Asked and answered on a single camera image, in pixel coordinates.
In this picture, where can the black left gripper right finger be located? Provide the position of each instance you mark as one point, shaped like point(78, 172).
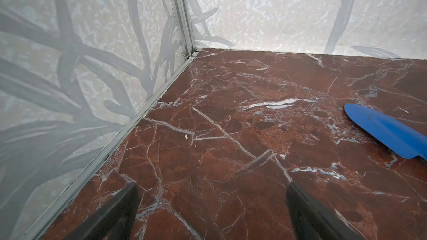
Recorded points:
point(311, 220)

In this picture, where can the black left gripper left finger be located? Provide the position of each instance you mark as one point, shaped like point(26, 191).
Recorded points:
point(115, 219)

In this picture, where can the blue toy shovel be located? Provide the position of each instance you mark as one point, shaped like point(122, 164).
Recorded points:
point(401, 139)

